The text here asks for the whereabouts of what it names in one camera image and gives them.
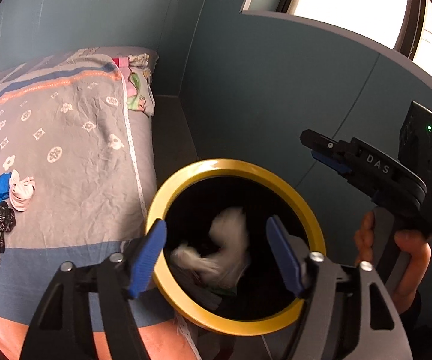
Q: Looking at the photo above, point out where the pink striped sock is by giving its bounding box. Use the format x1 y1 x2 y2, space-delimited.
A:
9 170 37 212

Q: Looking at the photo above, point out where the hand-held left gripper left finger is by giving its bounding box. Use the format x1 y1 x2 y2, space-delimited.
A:
19 218 168 360

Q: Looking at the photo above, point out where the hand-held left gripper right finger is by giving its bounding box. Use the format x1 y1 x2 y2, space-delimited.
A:
265 215 413 360

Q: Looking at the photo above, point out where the person's right forearm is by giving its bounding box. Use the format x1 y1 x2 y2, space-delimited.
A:
388 289 423 327

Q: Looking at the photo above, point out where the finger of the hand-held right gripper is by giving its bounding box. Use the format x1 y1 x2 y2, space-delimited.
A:
300 129 352 154
311 151 353 176

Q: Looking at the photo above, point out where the floral cloth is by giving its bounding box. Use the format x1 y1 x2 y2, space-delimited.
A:
112 53 160 117

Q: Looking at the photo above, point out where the white tissue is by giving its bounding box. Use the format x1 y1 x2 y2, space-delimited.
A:
170 206 252 289

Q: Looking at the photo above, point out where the person's right hand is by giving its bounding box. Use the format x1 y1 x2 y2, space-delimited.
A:
354 210 432 297

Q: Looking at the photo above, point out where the black bin with yellow rim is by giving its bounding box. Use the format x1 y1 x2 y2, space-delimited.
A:
145 158 327 336

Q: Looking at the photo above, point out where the grey upholstered bed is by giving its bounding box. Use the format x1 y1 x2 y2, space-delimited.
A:
0 47 202 360

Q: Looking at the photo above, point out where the blue plastic bag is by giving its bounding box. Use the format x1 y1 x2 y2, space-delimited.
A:
0 172 14 211

